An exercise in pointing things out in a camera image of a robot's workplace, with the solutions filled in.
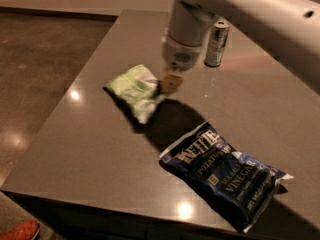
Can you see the red shoe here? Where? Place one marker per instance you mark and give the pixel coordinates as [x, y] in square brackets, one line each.
[28, 230]

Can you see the blue Kettle chip bag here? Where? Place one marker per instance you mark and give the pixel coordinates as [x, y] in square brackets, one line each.
[234, 184]

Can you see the silver redbull can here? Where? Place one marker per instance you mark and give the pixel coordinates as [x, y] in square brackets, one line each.
[216, 43]

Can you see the green jalapeno chip bag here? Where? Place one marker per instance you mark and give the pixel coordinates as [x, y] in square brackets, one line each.
[138, 89]

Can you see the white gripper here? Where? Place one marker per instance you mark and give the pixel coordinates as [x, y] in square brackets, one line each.
[180, 56]

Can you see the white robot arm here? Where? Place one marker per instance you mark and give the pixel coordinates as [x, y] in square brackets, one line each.
[288, 30]

